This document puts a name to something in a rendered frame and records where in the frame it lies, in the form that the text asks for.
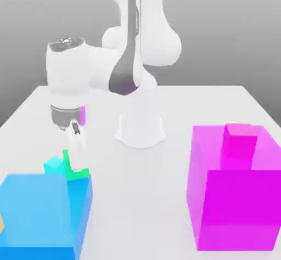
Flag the small cyan cube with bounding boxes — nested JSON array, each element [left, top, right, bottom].
[[43, 156, 67, 176]]

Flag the large blue box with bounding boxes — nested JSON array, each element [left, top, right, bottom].
[[0, 173, 93, 260]]

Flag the small green cube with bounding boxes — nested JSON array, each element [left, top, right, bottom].
[[62, 149, 90, 182]]

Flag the large magenta box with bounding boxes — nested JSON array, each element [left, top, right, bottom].
[[186, 125, 281, 252]]

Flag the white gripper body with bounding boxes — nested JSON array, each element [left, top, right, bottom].
[[66, 128, 87, 169]]

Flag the small magenta cube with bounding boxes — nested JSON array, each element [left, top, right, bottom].
[[220, 123, 259, 171]]

